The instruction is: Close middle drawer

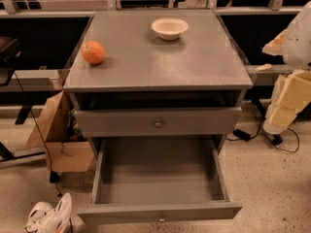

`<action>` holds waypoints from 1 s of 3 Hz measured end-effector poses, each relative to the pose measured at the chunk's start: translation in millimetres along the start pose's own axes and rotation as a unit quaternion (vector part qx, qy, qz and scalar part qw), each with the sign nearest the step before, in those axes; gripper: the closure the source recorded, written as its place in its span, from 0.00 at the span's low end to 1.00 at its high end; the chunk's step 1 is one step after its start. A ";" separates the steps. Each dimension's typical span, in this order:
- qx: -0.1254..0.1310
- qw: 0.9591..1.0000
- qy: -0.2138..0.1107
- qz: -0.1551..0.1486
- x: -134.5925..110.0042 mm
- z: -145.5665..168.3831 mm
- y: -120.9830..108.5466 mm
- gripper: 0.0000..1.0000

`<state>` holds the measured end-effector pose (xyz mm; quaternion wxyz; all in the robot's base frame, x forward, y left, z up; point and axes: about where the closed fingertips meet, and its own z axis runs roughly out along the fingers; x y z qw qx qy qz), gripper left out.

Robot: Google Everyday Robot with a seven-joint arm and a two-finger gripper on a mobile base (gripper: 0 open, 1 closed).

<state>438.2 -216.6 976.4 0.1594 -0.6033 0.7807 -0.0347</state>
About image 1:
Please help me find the grey drawer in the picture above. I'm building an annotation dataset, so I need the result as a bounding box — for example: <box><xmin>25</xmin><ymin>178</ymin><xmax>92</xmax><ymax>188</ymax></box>
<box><xmin>78</xmin><ymin>137</ymin><xmax>242</xmax><ymax>225</ymax></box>
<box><xmin>75</xmin><ymin>107</ymin><xmax>242</xmax><ymax>137</ymax></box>

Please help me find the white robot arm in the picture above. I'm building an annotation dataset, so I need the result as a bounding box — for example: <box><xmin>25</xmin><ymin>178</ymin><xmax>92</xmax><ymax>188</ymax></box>
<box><xmin>262</xmin><ymin>2</ymin><xmax>311</xmax><ymax>134</ymax></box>

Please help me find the grey drawer cabinet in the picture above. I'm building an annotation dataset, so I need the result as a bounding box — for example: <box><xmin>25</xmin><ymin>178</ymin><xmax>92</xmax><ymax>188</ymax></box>
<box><xmin>64</xmin><ymin>10</ymin><xmax>252</xmax><ymax>148</ymax></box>

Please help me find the grey top drawer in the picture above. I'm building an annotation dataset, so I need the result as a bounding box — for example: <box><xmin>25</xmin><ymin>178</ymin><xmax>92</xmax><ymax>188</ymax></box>
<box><xmin>75</xmin><ymin>107</ymin><xmax>242</xmax><ymax>137</ymax></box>

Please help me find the white paper bowl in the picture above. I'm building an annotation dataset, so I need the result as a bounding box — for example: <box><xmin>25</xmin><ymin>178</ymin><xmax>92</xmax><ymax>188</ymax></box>
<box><xmin>152</xmin><ymin>17</ymin><xmax>189</xmax><ymax>41</ymax></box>

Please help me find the orange fruit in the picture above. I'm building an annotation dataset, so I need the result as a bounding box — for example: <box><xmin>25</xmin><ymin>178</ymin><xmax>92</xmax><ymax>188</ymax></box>
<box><xmin>82</xmin><ymin>41</ymin><xmax>105</xmax><ymax>65</ymax></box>

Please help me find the brown cardboard box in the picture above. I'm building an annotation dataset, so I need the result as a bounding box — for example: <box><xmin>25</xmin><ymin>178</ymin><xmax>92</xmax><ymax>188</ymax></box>
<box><xmin>24</xmin><ymin>92</ymin><xmax>94</xmax><ymax>172</ymax></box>

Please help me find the small yellow foam piece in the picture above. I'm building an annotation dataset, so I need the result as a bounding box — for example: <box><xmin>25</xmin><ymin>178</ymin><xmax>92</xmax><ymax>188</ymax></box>
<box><xmin>256</xmin><ymin>63</ymin><xmax>272</xmax><ymax>72</ymax></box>

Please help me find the white sneaker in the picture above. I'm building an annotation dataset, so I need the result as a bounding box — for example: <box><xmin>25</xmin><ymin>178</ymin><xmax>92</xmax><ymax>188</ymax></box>
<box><xmin>24</xmin><ymin>193</ymin><xmax>72</xmax><ymax>233</ymax></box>

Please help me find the black office chair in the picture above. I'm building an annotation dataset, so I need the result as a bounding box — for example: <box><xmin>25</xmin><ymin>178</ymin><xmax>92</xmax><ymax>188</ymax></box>
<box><xmin>0</xmin><ymin>37</ymin><xmax>21</xmax><ymax>86</ymax></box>

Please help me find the black cable on left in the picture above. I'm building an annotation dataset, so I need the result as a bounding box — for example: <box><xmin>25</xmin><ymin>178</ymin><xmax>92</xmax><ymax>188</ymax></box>
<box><xmin>13</xmin><ymin>70</ymin><xmax>64</xmax><ymax>198</ymax></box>

